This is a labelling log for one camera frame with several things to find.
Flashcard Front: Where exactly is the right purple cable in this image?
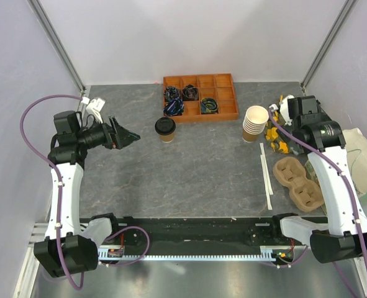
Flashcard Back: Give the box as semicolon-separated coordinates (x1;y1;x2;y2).
267;107;367;297

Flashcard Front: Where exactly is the stack of paper cups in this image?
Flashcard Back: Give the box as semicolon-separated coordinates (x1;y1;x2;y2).
242;106;269;143

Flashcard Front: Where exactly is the green printed paper bag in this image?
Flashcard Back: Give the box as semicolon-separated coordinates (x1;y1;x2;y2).
343;128;367;205

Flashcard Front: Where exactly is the purple cable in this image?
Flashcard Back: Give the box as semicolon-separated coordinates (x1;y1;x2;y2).
19;94;89;291
267;107;367;297

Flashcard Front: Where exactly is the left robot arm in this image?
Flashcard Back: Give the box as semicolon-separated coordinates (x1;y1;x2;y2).
34;111;140;278

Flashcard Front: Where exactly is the blue striped rolled tie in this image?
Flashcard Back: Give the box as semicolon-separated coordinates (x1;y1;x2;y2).
163;98;184;117

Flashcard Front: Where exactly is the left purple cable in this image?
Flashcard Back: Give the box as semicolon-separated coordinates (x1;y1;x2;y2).
19;94;89;291

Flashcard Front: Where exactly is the camouflage cloth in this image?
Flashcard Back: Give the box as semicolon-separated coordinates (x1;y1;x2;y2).
264;94;327;155

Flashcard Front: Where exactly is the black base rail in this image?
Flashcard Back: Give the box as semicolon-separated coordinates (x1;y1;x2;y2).
77;214;308;258

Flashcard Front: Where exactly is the orange wooden compartment tray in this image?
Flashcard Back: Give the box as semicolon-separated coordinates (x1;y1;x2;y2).
163;73;238;123

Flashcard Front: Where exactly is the green yellow rolled tie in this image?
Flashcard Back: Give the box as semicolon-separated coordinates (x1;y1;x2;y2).
200;97;219;114

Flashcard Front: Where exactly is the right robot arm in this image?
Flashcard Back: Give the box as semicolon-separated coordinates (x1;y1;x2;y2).
268;96;367;263

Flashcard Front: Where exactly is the white wrapped straw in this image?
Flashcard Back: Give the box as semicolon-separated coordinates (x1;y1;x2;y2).
260;155;273;210
260;143;274;196

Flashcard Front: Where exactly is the brown paper coffee cup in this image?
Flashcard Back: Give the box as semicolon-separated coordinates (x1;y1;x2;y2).
159;132;174;143

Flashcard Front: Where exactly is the dark rolled tie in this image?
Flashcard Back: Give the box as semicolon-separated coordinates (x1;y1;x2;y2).
164;86;180;102

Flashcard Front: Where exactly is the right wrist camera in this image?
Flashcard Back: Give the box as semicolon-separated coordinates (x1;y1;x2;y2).
270;94;294;126

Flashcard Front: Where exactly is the cardboard cup carrier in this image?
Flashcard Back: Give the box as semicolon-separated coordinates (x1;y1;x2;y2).
273;156;324;212

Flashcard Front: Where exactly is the slotted cable duct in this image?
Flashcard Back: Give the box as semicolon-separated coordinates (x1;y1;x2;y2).
98;245;290;262

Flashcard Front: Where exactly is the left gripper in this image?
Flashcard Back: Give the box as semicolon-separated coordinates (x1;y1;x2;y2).
76;115;140;150

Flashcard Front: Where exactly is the brown rolled tie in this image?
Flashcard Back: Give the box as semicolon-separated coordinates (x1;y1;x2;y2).
182;84;199;101

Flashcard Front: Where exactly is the black plastic cup lid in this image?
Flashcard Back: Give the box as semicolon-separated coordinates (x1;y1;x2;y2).
155;117;176;135

